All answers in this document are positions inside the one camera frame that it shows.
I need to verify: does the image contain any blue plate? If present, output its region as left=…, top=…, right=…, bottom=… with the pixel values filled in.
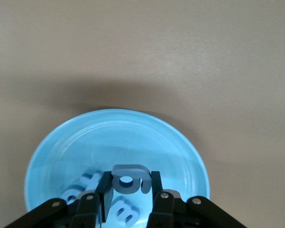
left=25, top=108, right=210, bottom=228

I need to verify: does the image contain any brown table cover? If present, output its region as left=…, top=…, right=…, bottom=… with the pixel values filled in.
left=0, top=0, right=285, bottom=228

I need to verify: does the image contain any blue foam letter X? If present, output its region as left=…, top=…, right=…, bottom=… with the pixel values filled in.
left=79, top=170, right=104, bottom=192

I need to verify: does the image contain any blue foam letter G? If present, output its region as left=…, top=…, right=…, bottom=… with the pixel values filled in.
left=61, top=185, right=86, bottom=205

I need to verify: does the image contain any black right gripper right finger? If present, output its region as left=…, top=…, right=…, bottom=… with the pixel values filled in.
left=146, top=171, right=247, bottom=228

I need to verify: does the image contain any blue foam number 6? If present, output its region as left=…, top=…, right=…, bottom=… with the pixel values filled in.
left=111, top=164, right=152, bottom=195

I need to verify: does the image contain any blue foam letter E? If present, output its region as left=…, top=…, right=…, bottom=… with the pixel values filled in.
left=112, top=196, right=140, bottom=225

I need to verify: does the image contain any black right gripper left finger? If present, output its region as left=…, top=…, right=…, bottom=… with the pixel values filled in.
left=4, top=171, right=114, bottom=228

